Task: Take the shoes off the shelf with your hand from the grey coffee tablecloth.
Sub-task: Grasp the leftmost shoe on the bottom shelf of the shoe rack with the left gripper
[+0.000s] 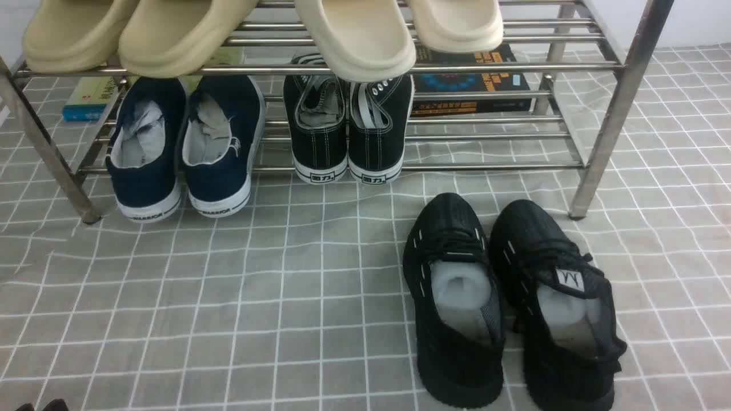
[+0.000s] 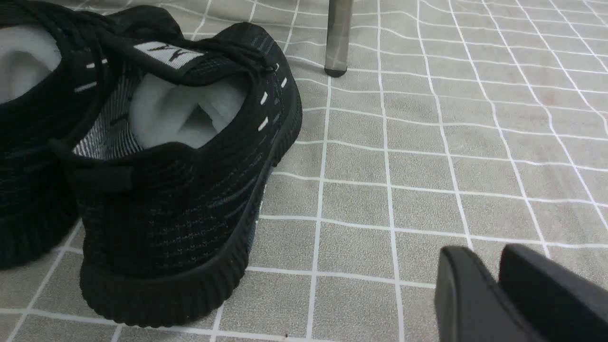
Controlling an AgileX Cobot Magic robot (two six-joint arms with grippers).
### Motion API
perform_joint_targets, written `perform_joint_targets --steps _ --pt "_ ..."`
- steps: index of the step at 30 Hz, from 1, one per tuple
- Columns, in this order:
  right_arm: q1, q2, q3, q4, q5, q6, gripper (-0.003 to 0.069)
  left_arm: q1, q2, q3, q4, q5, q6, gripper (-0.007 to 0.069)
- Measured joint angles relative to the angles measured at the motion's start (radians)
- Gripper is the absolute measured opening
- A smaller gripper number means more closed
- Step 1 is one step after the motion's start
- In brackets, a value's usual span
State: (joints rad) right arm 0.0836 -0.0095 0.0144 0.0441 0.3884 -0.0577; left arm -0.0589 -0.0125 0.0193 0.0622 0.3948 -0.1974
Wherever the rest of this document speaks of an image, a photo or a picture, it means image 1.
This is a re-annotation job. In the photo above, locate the navy slip-on shoe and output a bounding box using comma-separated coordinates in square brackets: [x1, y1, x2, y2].
[180, 75, 266, 218]
[105, 77, 186, 224]

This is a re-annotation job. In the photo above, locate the stainless steel shoe rack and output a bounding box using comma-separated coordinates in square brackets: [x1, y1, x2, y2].
[2, 1, 673, 225]

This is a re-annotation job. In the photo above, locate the black canvas sneaker right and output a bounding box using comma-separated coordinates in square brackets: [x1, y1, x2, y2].
[348, 74, 415, 185]

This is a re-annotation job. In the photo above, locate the black canvas sneaker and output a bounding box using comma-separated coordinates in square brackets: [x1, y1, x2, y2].
[283, 74, 348, 185]
[348, 74, 415, 185]

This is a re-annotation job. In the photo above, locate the black knit sneaker left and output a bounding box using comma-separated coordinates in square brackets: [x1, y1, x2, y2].
[402, 192, 505, 409]

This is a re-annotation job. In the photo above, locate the black knit sneaker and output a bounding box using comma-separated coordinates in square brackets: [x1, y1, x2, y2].
[402, 192, 505, 409]
[488, 199, 627, 410]

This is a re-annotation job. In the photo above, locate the black canvas sneaker left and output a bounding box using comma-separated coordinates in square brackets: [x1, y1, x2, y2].
[283, 74, 348, 185]

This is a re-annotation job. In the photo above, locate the black orange book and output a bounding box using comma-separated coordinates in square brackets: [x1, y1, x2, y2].
[411, 44, 533, 117]

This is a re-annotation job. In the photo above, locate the grey checked floor cloth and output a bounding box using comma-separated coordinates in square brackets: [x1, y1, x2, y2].
[1, 45, 730, 410]

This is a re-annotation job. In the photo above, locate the cream slipper centre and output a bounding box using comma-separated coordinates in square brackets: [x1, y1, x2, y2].
[294, 1, 417, 83]

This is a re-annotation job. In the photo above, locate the cream slipper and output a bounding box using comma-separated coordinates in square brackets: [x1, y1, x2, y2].
[407, 1, 504, 54]
[294, 1, 417, 83]

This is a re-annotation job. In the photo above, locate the cream slipper right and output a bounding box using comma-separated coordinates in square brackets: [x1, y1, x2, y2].
[407, 1, 504, 54]

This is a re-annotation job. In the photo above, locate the black knit sneaker right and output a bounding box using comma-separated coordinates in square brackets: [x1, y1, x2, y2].
[488, 199, 627, 410]

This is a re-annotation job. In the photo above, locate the beige slipper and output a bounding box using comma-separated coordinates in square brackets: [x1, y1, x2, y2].
[118, 1, 258, 78]
[22, 1, 139, 74]

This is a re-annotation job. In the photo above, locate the green blue book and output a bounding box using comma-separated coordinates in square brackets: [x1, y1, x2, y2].
[62, 47, 246, 122]

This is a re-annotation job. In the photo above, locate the beige slipper far left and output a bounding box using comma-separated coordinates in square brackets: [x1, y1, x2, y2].
[22, 1, 139, 74]

